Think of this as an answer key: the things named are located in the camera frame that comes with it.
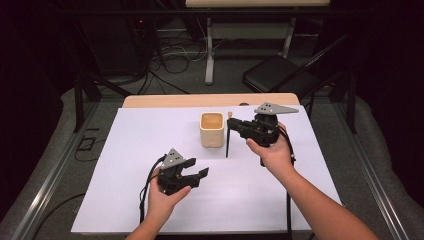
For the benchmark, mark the white paper sheet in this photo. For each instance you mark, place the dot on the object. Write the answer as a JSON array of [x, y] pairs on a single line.
[[133, 150]]

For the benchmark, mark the person's left hand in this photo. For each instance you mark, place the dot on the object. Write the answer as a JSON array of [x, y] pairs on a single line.
[[165, 203]]

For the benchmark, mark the person's right hand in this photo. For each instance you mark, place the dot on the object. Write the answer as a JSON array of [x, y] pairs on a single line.
[[276, 156]]

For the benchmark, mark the dark blue makeup brush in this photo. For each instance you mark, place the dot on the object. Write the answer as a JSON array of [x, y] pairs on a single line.
[[228, 146]]

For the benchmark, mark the grey metal desk frame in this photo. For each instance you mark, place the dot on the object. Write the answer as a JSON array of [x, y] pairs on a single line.
[[209, 50]]

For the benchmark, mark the black metal stand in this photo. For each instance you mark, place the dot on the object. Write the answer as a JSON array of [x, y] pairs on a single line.
[[351, 100], [79, 100]]

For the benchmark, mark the black folding chair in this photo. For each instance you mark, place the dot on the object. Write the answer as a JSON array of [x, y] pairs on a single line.
[[276, 73]]

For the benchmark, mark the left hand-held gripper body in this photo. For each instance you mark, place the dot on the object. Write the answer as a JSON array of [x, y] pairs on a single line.
[[171, 176]]

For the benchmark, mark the small black floor frame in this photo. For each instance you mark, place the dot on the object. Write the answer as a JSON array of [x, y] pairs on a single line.
[[86, 143]]

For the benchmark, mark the light wooden desk top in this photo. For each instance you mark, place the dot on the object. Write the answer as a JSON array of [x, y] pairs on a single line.
[[256, 3]]

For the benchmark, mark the aluminium floor rail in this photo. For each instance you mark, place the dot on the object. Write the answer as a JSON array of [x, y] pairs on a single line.
[[50, 180], [370, 180]]

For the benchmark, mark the small wooden cup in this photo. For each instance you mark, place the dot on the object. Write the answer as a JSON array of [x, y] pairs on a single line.
[[212, 135]]

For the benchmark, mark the dark computer case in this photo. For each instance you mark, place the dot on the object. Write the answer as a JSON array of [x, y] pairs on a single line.
[[120, 46]]

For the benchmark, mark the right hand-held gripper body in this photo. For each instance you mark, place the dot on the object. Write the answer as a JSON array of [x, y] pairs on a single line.
[[263, 128]]

